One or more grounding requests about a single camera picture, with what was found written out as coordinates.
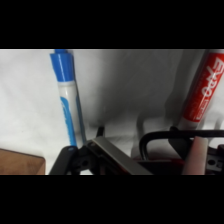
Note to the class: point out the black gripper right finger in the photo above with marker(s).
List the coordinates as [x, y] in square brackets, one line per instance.
[196, 156]

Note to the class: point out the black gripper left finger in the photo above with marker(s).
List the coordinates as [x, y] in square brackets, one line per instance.
[116, 156]

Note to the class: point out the red whiteboard marker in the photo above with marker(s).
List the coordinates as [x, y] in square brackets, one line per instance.
[203, 90]

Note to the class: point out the blue whiteboard marker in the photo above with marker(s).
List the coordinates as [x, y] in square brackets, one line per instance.
[68, 96]

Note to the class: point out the wooden block with blue dot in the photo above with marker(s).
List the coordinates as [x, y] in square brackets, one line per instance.
[20, 162]

